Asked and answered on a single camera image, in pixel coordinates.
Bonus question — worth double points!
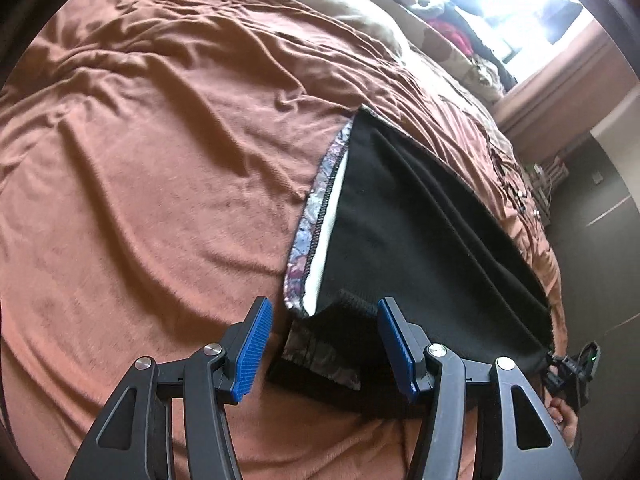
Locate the pile of dark clothes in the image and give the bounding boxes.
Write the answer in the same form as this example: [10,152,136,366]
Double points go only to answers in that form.
[350,0,521,86]

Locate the black beaded cord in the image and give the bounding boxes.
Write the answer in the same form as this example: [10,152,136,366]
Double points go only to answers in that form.
[492,145,538,221]

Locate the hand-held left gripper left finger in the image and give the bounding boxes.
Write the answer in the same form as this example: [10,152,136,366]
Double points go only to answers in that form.
[65,296,273,480]

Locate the pink curtain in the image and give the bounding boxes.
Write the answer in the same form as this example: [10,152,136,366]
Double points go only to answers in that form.
[492,20,626,136]

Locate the black pants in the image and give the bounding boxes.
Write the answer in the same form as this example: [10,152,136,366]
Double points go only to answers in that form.
[265,104,557,423]

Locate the brown blanket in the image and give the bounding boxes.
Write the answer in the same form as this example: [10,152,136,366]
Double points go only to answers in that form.
[0,0,568,480]

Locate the white wire rack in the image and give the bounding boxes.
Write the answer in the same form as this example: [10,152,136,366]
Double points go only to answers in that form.
[530,152,571,211]

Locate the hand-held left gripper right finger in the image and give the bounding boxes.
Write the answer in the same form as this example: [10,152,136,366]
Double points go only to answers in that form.
[377,297,586,480]

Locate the beige pillow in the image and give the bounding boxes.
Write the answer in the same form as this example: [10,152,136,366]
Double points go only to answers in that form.
[200,0,426,86]

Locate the person's right hand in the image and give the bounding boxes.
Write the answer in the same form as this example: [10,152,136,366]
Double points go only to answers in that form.
[547,394,581,443]

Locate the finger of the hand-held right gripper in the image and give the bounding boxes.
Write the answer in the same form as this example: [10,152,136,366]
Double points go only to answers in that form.
[542,351,568,392]

